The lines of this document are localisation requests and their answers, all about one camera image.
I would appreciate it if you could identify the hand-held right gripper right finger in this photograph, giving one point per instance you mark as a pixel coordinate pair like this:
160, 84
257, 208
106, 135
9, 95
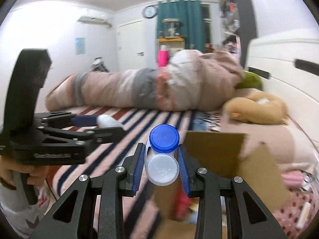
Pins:
183, 171

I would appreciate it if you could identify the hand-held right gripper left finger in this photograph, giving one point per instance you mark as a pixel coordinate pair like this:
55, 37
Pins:
139, 169

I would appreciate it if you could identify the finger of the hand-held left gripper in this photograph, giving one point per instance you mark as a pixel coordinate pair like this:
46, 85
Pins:
104, 134
84, 121

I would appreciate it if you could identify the small white bottle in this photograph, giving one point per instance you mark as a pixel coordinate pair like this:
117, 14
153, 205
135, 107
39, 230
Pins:
107, 121

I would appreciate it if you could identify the blue white contact lens case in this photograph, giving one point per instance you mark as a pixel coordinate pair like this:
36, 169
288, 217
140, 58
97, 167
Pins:
162, 169

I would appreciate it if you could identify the brown cardboard box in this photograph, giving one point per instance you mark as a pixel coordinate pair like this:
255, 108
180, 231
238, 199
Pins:
214, 149

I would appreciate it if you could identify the person's left forearm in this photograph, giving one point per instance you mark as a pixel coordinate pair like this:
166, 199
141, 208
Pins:
15, 216

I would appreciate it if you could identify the person's left hand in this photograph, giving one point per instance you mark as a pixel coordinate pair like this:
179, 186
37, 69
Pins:
10, 175

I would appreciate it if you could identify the pink rounded plastic item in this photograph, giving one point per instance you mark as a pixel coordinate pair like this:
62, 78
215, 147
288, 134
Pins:
183, 204

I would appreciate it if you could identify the striped blanket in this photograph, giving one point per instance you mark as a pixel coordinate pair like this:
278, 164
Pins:
149, 119

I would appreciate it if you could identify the rolled pink grey quilt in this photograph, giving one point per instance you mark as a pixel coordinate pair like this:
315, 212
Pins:
139, 89

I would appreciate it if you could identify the dark bag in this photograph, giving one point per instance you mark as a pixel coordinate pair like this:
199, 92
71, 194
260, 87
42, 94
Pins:
101, 66

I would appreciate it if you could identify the white door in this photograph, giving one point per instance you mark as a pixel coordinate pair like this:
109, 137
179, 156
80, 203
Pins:
130, 44

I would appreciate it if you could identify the tan plush toy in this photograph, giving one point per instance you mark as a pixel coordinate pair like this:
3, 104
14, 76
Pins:
256, 109

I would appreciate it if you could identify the white air conditioner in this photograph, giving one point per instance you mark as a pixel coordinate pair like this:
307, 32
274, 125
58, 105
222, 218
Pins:
91, 19

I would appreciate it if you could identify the pink ribbed pillow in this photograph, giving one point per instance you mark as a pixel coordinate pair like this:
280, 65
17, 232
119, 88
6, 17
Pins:
286, 142

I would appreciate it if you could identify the pink plush toy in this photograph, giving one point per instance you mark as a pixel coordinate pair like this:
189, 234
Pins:
291, 179

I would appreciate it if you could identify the pink dotted sheet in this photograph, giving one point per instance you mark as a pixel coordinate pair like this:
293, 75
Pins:
289, 209

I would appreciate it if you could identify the green plush toy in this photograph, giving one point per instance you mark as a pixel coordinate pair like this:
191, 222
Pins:
250, 81

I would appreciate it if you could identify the yellow cabinet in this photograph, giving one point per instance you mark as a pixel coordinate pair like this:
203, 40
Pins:
174, 41

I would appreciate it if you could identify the glass display case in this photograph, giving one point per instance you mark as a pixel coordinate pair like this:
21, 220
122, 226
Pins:
172, 27

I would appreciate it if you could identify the white slim tube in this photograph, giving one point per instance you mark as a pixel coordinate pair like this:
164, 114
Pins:
306, 210

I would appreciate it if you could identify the teal curtain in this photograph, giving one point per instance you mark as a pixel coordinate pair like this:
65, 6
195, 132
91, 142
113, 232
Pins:
192, 25

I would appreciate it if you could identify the window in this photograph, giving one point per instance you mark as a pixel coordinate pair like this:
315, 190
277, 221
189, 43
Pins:
206, 29

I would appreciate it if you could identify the white bed headboard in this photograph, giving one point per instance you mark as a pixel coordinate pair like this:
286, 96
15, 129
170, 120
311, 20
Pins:
281, 54

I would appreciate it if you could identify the dark tall shelf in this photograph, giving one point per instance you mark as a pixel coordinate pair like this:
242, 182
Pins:
245, 10

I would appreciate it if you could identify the blue wall poster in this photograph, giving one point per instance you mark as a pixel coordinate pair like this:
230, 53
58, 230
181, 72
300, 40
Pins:
80, 46

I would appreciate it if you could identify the round wall clock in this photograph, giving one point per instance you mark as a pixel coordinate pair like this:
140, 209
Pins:
149, 11

